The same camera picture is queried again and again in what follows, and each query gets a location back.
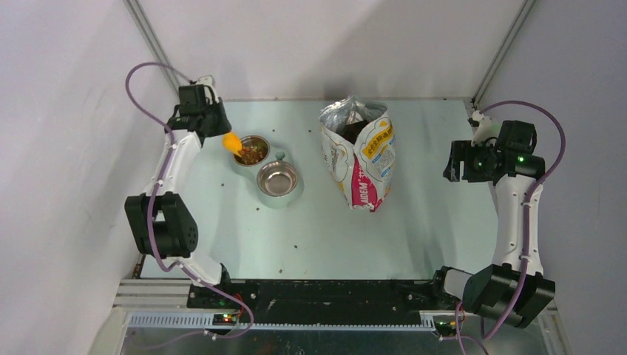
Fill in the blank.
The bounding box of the orange plastic scoop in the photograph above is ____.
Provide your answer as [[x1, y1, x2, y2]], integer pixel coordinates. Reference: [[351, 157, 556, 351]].
[[222, 132, 243, 157]]

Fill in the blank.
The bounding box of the white yellow pet food bag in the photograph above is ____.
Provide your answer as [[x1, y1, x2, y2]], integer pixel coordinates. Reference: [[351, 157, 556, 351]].
[[319, 95, 396, 212]]

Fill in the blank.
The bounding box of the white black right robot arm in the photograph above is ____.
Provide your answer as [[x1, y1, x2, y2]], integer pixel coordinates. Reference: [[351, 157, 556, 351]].
[[430, 118, 555, 328]]

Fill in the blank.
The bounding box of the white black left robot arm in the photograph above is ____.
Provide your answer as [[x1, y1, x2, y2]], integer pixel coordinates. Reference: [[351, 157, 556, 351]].
[[124, 82, 234, 308]]

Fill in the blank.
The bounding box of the small steel bowl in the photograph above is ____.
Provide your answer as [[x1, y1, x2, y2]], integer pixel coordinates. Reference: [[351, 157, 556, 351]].
[[233, 135, 270, 166]]

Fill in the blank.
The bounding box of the kibble in small bowl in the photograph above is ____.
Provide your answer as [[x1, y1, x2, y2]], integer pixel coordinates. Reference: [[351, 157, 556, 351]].
[[234, 139, 268, 166]]

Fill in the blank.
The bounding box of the steel bowl in green stand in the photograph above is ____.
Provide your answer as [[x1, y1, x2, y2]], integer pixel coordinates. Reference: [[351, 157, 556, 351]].
[[231, 149, 305, 209]]

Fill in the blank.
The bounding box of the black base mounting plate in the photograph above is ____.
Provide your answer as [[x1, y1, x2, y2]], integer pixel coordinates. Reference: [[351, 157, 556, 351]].
[[186, 278, 458, 325]]

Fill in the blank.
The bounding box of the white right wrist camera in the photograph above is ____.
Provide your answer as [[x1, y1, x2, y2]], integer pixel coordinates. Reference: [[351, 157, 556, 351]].
[[470, 110, 501, 146]]

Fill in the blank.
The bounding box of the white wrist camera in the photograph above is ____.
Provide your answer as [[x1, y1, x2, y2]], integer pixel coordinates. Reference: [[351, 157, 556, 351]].
[[193, 75, 218, 104], [470, 110, 501, 146]]

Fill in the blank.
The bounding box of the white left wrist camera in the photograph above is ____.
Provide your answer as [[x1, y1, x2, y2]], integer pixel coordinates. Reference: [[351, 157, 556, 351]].
[[193, 75, 218, 104]]

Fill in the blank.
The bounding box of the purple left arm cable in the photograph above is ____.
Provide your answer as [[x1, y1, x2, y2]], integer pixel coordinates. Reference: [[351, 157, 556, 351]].
[[124, 62, 256, 342]]

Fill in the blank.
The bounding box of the aluminium frame post right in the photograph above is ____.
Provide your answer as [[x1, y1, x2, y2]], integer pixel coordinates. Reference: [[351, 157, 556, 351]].
[[471, 0, 538, 108]]

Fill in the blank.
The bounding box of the aluminium frame post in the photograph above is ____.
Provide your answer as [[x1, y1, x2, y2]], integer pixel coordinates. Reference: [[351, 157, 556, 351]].
[[122, 0, 180, 98], [471, 0, 538, 108]]

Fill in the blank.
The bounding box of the aluminium frame post left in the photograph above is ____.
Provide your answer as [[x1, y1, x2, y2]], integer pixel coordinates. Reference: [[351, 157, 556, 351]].
[[122, 0, 180, 98]]

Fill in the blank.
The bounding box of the grey slotted cable duct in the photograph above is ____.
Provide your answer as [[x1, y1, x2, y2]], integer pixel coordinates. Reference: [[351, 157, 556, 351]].
[[128, 312, 435, 331]]

